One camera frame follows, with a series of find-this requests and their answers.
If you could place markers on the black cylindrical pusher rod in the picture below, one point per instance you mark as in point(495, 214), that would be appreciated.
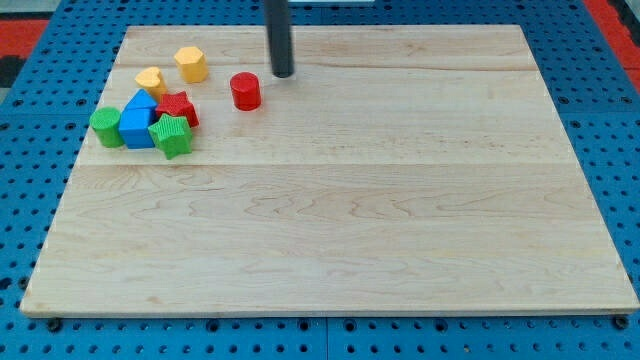
point(277, 22)

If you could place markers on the yellow hexagon block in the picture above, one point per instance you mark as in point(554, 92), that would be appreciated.
point(191, 64)

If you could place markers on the red cylinder block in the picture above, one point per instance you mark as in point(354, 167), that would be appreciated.
point(245, 88)

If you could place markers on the red star block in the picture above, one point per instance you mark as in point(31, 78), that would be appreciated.
point(178, 105)

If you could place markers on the yellow heart block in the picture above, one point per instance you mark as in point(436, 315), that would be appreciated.
point(152, 81)

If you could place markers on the green star block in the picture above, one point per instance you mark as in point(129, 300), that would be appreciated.
point(172, 135)

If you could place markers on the blue triangle block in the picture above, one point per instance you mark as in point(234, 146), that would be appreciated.
point(141, 100)

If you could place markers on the blue cube block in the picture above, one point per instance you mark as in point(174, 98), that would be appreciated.
point(133, 128)

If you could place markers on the light wooden board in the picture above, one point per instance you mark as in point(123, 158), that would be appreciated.
point(403, 171)

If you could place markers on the green cylinder block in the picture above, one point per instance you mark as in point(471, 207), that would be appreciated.
point(105, 124)

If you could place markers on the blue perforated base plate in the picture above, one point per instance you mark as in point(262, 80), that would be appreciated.
point(44, 120)

